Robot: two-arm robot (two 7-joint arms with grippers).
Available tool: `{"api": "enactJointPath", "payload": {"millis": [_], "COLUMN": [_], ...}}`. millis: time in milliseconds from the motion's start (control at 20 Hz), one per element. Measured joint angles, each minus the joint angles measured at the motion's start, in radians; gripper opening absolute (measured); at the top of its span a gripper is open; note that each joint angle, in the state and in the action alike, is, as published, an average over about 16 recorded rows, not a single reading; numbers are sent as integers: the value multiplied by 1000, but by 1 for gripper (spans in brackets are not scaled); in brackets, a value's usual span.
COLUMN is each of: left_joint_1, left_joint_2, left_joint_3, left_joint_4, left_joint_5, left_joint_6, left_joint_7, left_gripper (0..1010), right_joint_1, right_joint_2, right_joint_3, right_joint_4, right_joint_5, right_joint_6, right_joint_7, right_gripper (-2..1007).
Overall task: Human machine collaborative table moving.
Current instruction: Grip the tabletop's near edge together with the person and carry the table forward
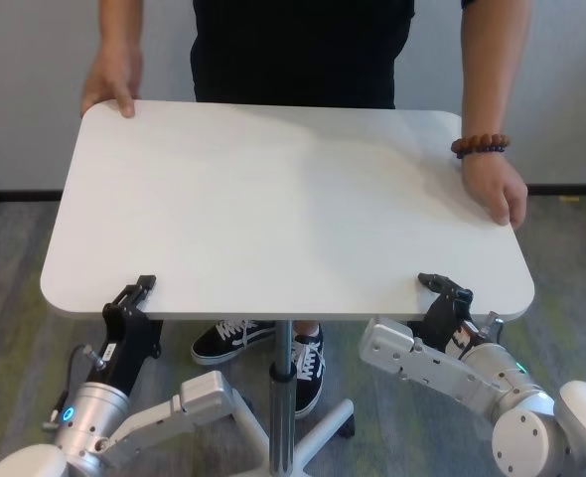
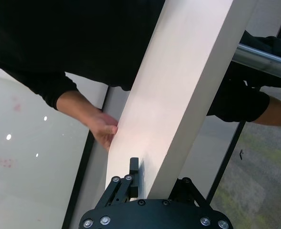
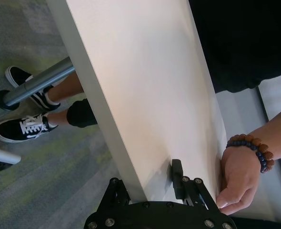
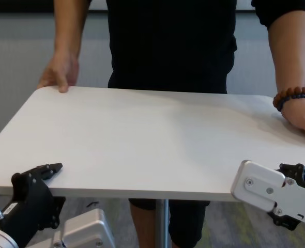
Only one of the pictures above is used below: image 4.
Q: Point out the person's left forearm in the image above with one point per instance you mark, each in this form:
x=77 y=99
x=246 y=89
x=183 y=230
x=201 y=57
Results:
x=289 y=56

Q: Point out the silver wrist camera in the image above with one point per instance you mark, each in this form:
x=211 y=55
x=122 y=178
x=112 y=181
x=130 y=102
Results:
x=85 y=227
x=258 y=186

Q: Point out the white rolling table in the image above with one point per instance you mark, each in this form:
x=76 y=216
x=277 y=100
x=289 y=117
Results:
x=142 y=142

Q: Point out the person's right leg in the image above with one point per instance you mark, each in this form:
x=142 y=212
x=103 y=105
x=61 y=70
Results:
x=142 y=230

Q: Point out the black wall trim strip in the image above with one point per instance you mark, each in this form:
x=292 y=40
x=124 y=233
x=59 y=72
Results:
x=18 y=6

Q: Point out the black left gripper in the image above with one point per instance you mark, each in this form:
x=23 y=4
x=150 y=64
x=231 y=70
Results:
x=28 y=206

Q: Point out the black shorts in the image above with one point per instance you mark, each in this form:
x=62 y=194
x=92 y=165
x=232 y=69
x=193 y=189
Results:
x=188 y=219

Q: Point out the person's right hand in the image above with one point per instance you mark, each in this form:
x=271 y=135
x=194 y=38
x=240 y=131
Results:
x=62 y=69

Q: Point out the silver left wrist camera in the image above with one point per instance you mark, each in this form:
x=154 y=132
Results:
x=85 y=227

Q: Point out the person's left hand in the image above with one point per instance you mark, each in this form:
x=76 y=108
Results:
x=302 y=116

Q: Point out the person's right forearm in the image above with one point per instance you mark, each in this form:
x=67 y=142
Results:
x=69 y=28

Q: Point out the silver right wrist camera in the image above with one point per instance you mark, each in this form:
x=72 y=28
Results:
x=258 y=186

